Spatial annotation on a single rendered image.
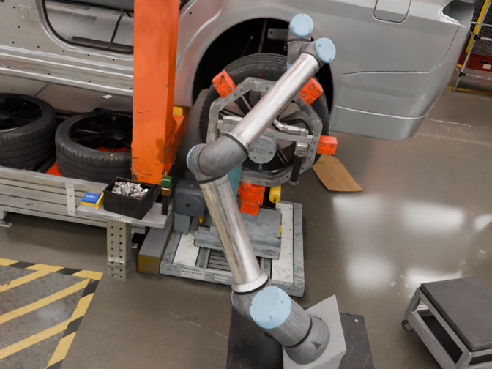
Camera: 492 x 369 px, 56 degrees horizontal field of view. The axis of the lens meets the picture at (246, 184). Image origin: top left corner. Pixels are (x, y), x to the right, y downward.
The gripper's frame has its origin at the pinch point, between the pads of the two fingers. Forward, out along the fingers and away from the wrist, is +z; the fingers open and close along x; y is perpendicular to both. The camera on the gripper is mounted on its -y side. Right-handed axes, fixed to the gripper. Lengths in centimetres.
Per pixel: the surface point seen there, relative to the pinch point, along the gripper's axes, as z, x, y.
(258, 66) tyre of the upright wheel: -1.3, -13.3, -10.1
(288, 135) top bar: -17.6, -41.7, 9.6
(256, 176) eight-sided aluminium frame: 18, -64, 3
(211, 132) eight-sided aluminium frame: 12, -48, -25
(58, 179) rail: 33, -91, -101
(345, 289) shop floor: 40, -116, 70
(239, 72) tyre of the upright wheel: 0.6, -17.7, -18.2
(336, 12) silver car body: 18.6, 26.6, 22.4
